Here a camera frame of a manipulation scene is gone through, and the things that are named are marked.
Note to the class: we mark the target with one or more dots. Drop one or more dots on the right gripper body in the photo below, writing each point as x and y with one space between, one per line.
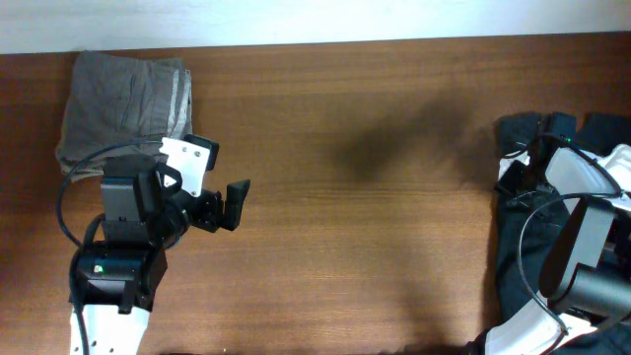
557 127

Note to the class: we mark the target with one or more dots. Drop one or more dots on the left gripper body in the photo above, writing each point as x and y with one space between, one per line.
213 211

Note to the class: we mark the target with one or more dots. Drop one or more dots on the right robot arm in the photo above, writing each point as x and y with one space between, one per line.
563 221

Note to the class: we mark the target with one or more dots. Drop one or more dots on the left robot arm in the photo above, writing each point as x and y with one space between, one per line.
114 275

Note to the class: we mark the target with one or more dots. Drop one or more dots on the dark garment pile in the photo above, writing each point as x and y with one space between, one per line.
599 134

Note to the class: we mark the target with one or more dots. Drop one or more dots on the folded grey shorts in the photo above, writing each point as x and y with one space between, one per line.
116 99

